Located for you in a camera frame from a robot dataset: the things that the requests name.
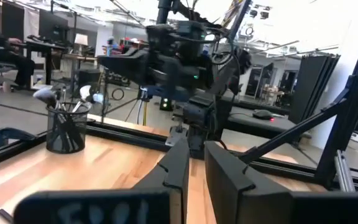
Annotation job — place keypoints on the black diagonal frame strut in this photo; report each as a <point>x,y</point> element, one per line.
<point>291,135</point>

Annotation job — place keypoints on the black folded room divider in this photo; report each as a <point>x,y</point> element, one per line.
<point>312,87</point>

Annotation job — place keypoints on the black desk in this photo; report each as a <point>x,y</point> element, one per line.
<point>42,48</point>

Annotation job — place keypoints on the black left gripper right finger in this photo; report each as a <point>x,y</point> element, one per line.
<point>235,202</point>

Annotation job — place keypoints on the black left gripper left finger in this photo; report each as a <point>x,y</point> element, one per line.
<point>154,205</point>

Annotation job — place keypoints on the black computer mouse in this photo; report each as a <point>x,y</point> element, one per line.
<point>263,114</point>

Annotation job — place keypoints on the wooden desk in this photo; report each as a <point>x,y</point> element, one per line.
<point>79,57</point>

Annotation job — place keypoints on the cluttered wooden table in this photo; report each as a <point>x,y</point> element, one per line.
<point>272,93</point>

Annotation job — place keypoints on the black tripod stand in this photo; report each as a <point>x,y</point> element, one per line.
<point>104,93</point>

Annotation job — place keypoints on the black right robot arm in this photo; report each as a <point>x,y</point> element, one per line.
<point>204,124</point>

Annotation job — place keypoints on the white shade table lamp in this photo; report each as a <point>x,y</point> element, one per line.
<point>81,40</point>

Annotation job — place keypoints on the silver aluminium rail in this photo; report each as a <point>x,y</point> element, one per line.
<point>343,171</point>

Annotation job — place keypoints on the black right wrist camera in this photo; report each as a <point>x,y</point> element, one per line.
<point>191,31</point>

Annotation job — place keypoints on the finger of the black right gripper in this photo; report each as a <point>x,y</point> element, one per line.
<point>129,67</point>
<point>138,50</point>

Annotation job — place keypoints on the black vertical frame post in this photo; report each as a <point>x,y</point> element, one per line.
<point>353,93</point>

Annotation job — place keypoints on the black device with LED lights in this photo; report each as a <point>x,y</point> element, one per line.
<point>166,104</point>

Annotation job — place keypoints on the black side table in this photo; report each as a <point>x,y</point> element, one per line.
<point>259,124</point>

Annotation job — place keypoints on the black computer monitor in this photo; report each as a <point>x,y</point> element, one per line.
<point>53,26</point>

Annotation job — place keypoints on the black cabinet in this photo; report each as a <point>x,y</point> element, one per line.
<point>87,79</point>

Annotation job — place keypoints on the black mesh pencil cup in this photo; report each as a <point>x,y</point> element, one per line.
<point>67,133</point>

